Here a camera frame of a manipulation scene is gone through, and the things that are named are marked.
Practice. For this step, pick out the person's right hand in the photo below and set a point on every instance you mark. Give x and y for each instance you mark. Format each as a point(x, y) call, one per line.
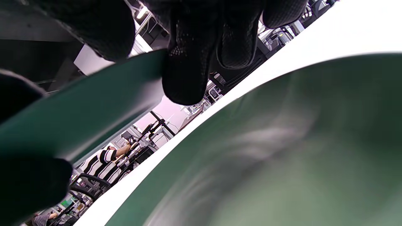
point(188, 62)

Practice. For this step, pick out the blue plate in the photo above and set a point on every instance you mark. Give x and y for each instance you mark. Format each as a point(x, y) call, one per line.
point(94, 103)

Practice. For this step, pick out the green plate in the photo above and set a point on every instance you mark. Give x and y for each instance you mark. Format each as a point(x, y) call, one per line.
point(282, 141)

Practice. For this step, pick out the black mesh office chair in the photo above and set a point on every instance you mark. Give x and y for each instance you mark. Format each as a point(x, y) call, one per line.
point(241, 77)

